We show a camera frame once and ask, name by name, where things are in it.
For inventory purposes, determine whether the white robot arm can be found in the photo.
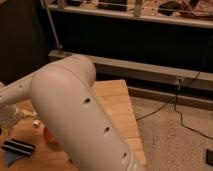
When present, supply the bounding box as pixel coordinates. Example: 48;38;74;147
0;55;145;171

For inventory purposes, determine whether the black striped eraser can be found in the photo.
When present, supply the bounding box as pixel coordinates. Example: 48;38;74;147
1;139;35;157

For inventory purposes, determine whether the orange round object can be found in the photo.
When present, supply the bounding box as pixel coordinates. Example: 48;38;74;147
43;128;57;144

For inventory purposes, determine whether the small white block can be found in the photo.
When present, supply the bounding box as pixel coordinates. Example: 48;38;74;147
33;120;40;128

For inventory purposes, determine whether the white cluttered shelf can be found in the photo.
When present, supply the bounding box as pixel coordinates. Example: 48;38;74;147
40;0;213;29

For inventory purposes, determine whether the blue cloth piece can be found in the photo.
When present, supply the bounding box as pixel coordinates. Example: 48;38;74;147
3;151;24;167

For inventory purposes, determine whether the dark box on floor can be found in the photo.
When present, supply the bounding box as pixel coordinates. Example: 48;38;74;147
206;149;213;166

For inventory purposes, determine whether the black floor cable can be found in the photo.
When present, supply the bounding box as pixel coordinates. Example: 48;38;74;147
135;33;213;141

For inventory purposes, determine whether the grey metal frame rail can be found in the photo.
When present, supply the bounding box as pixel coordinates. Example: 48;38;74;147
47;49;213;92

